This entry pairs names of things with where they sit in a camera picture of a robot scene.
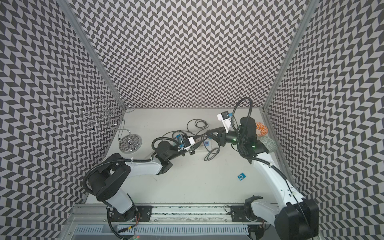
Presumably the grey usb cable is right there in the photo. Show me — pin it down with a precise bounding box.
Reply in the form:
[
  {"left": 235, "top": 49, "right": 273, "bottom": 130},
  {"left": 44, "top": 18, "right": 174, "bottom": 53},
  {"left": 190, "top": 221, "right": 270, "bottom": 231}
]
[
  {"left": 194, "top": 133, "right": 222, "bottom": 162},
  {"left": 161, "top": 129, "right": 188, "bottom": 142},
  {"left": 186, "top": 118, "right": 210, "bottom": 136}
]

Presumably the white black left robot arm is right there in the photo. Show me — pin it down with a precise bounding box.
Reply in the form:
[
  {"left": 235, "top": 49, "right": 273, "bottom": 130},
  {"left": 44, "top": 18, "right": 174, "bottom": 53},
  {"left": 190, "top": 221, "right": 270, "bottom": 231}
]
[{"left": 82, "top": 134, "right": 197, "bottom": 215}]

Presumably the green patterned bowl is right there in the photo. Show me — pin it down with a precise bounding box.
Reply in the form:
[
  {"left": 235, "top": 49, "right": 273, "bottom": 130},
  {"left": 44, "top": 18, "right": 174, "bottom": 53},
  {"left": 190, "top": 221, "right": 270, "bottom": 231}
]
[{"left": 260, "top": 136, "right": 278, "bottom": 153}]

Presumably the chrome wire jewelry stand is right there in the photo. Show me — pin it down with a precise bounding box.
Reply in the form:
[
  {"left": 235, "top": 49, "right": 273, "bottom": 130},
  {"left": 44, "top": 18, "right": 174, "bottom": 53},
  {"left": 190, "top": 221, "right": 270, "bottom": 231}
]
[{"left": 80, "top": 97, "right": 141, "bottom": 153}]

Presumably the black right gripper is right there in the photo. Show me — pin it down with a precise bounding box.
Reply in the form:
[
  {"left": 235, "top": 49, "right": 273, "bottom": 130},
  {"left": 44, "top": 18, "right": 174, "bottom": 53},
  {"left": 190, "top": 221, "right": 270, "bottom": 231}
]
[{"left": 206, "top": 125, "right": 246, "bottom": 147}]

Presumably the orange patterned bowl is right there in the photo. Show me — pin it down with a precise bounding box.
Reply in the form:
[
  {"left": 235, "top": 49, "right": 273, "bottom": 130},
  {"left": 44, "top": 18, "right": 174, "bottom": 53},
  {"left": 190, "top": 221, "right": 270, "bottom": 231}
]
[{"left": 256, "top": 122, "right": 269, "bottom": 137}]

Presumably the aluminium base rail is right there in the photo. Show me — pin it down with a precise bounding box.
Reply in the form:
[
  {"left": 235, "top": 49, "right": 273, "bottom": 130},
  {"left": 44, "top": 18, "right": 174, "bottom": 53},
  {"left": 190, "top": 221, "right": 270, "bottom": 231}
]
[{"left": 58, "top": 204, "right": 279, "bottom": 240}]

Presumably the white multicolour power strip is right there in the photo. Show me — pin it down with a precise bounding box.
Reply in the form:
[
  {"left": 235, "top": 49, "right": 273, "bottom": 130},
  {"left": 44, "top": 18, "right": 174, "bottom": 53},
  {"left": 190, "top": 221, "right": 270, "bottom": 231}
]
[{"left": 202, "top": 139, "right": 213, "bottom": 152}]

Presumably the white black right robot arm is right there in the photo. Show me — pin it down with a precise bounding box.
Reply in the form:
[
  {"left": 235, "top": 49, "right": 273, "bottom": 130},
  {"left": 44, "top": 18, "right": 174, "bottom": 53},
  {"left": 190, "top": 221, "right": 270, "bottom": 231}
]
[{"left": 205, "top": 97, "right": 319, "bottom": 240}]

